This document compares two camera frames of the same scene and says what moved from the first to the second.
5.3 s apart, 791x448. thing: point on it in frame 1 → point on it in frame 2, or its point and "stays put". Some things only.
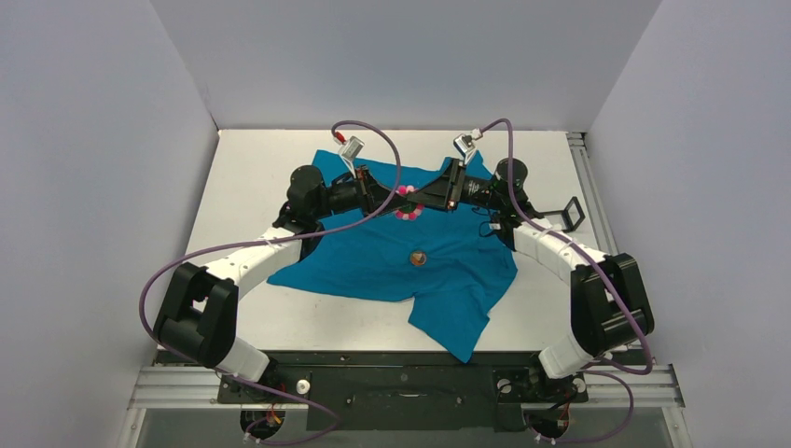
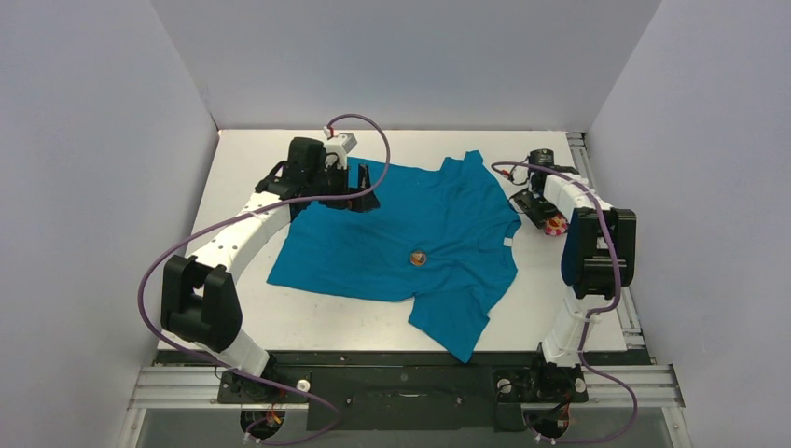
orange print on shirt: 418,258 stays put
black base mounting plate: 406,391 stays put
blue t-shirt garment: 449,263 stays put
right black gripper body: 455,187 → 532,203
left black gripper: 367,190 → 359,205
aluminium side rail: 605,231 stays put
